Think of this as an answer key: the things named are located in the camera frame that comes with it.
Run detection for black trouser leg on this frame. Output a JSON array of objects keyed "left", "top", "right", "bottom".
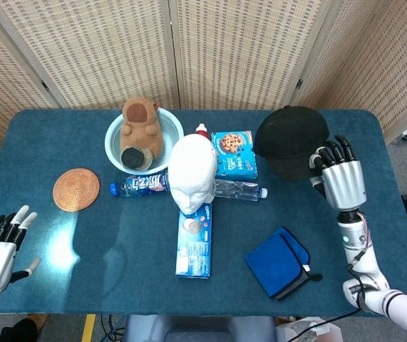
[{"left": 0, "top": 313, "right": 49, "bottom": 342}]

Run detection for black floor cables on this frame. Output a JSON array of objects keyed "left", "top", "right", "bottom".
[{"left": 99, "top": 314, "right": 128, "bottom": 342}]

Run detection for blue felt table cover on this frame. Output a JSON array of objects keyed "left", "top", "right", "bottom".
[{"left": 0, "top": 108, "right": 407, "bottom": 318}]

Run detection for blue chocolate chip cookie box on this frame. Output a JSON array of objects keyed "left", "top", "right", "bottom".
[{"left": 210, "top": 130, "right": 259, "bottom": 179}]

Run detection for blue label drink bottle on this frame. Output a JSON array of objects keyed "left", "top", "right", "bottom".
[{"left": 109, "top": 170, "right": 172, "bottom": 198}]

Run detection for round woven orange coaster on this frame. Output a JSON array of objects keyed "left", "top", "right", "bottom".
[{"left": 52, "top": 167, "right": 101, "bottom": 212}]

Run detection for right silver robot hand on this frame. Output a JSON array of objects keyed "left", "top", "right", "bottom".
[{"left": 308, "top": 134, "right": 367, "bottom": 211}]

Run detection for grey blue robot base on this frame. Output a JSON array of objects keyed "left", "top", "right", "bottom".
[{"left": 123, "top": 315, "right": 279, "bottom": 342}]

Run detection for black baseball cap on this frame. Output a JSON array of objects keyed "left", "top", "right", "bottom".
[{"left": 252, "top": 105, "right": 331, "bottom": 182}]

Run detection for white foam mannequin head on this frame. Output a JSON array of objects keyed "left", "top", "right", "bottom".
[{"left": 169, "top": 133, "right": 218, "bottom": 216}]

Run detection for clear plastic container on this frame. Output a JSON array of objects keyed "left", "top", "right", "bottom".
[{"left": 277, "top": 316, "right": 345, "bottom": 342}]

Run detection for white bottle with red cap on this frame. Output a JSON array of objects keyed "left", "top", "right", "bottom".
[{"left": 195, "top": 123, "right": 213, "bottom": 143}]

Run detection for blue folded cloth pouch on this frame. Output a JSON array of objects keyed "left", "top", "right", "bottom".
[{"left": 244, "top": 226, "right": 324, "bottom": 301}]

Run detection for light blue plastic basin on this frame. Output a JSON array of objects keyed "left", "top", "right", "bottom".
[{"left": 104, "top": 108, "right": 185, "bottom": 175}]

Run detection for clear plastic water bottle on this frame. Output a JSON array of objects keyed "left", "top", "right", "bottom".
[{"left": 212, "top": 179, "right": 269, "bottom": 202}]

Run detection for black round woven-rim object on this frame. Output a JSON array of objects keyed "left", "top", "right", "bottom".
[{"left": 120, "top": 146, "right": 154, "bottom": 170}]

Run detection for blue Oreo package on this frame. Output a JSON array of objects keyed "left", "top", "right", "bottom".
[{"left": 175, "top": 202, "right": 214, "bottom": 279}]

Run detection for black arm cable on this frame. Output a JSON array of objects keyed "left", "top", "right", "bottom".
[{"left": 306, "top": 249, "right": 368, "bottom": 331}]

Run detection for brown capybara plush toy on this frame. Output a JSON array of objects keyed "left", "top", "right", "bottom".
[{"left": 119, "top": 96, "right": 165, "bottom": 170}]

